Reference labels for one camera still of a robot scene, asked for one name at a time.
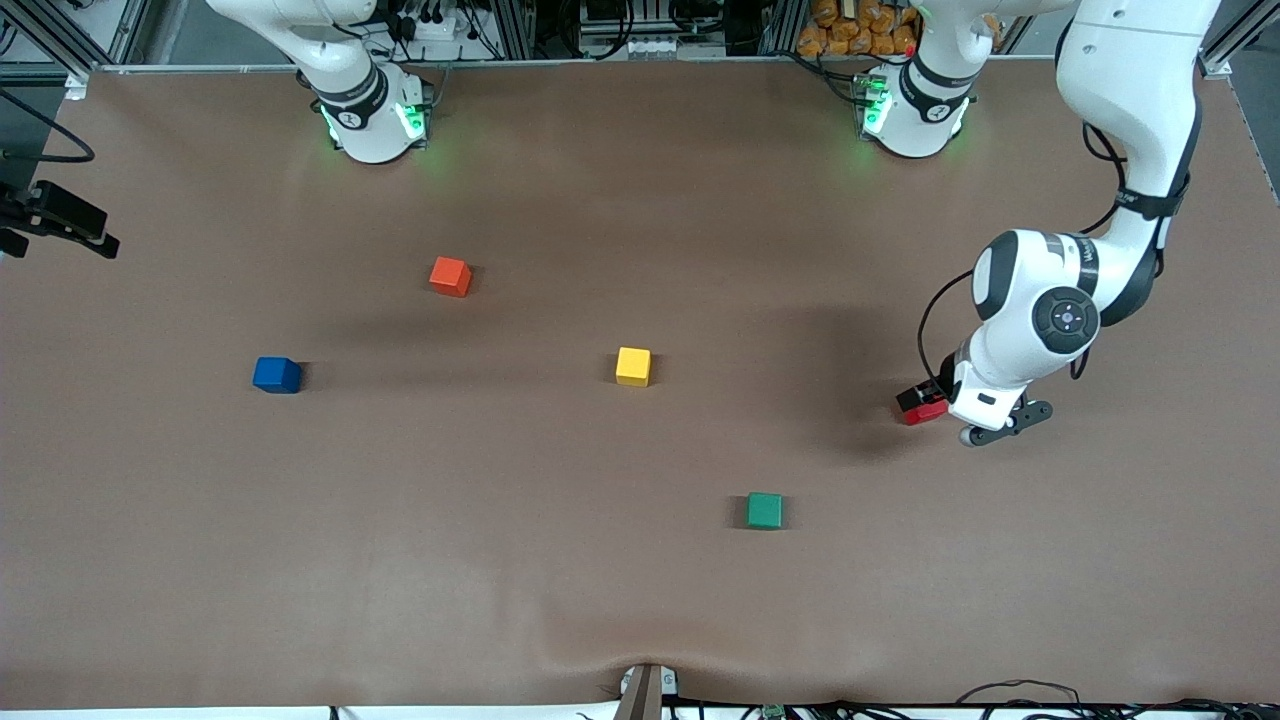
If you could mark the white power strip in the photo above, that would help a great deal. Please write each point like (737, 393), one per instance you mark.
(430, 28)

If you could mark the orange cube block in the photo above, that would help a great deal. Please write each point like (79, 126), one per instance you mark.
(449, 276)

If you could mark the yellow cube block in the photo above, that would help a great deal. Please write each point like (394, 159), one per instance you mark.
(632, 366)

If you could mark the blue cube block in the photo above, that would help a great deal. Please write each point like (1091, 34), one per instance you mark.
(275, 374)

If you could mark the bag of orange packets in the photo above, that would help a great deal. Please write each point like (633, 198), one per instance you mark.
(850, 30)

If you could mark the aluminium frame profile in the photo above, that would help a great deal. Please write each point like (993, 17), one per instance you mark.
(70, 50)
(1240, 40)

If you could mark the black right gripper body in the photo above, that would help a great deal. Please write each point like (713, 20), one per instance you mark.
(22, 216)

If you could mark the red cube block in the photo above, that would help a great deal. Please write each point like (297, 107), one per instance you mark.
(925, 414)

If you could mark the green cube block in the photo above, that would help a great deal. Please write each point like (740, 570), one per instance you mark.
(765, 511)

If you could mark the aluminium frame post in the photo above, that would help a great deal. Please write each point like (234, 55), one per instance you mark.
(515, 30)
(780, 30)

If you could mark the brown table mat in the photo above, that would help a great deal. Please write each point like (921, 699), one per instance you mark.
(640, 600)

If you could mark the white terminal block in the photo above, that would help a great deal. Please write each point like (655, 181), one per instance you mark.
(652, 46)

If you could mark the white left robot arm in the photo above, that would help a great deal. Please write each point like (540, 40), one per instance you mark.
(1130, 80)

